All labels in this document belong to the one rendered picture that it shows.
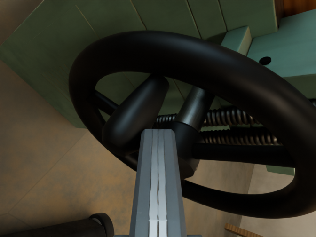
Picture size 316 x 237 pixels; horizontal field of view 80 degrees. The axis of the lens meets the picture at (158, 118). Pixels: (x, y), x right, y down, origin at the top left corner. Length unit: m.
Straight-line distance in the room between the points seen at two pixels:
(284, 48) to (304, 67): 0.05
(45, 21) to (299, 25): 0.49
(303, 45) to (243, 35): 0.07
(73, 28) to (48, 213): 0.84
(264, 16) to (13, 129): 0.91
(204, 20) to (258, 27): 0.07
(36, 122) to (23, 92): 0.14
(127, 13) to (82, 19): 0.11
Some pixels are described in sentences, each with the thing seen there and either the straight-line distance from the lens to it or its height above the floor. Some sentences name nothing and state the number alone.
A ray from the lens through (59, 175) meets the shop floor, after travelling 1.05.
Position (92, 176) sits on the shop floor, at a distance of 1.14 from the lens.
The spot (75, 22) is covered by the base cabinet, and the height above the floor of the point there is 0.56.
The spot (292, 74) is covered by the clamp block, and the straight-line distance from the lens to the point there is 0.23.
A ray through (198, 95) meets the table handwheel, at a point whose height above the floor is 0.82.
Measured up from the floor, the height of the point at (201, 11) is 0.81.
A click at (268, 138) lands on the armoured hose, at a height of 0.89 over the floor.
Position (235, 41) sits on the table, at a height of 0.86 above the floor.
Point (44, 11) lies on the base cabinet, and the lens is 0.53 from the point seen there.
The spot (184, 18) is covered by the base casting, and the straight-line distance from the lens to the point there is 0.32.
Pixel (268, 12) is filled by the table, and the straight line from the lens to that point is 0.30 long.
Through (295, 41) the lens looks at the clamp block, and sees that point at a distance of 0.28.
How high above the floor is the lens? 0.94
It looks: 40 degrees down
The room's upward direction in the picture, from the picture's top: 91 degrees clockwise
